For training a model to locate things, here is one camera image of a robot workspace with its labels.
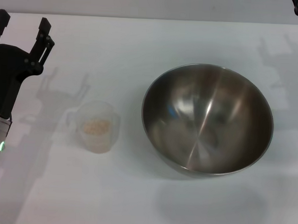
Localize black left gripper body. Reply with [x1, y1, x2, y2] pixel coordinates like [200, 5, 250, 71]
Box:
[0, 43, 46, 122]

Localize large stainless steel bowl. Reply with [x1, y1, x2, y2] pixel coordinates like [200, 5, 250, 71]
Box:
[138, 61, 277, 181]

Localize white rice grains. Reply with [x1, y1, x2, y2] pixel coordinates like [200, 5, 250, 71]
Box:
[81, 118, 112, 138]

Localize clear plastic measuring cup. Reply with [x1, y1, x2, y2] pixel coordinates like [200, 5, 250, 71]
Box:
[63, 99, 122, 155]

